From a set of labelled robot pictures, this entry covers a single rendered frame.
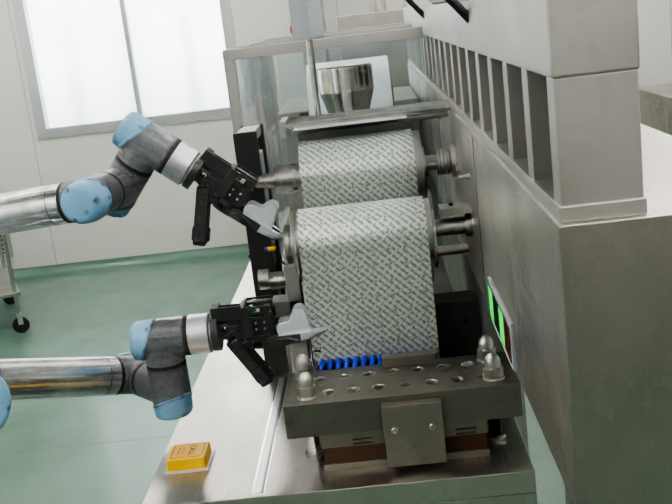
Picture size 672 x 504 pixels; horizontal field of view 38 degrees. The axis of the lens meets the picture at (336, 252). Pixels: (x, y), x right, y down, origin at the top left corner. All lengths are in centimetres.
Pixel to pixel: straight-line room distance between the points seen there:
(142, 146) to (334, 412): 60
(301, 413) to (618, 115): 91
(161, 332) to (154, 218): 580
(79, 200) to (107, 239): 599
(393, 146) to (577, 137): 110
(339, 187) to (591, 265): 111
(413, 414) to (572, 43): 88
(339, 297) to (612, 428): 89
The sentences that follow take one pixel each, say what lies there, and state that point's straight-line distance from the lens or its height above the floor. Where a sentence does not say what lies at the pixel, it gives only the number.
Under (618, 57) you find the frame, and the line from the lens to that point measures 96.
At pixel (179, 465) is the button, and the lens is 183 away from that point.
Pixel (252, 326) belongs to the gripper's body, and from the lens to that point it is 183.
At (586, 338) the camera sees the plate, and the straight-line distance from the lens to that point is 99.
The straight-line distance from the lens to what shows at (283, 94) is 281.
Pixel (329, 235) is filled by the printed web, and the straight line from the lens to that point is 180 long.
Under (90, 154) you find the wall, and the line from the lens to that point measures 766.
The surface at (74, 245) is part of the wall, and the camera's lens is 783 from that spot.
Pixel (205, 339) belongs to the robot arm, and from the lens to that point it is 183.
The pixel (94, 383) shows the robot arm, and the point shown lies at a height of 104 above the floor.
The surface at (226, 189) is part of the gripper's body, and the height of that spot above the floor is 137.
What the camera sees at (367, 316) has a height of 111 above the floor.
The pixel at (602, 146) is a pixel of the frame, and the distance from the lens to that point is 96.
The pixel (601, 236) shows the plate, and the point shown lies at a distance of 97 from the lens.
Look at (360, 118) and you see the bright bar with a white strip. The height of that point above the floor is 144.
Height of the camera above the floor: 166
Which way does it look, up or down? 13 degrees down
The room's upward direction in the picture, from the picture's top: 7 degrees counter-clockwise
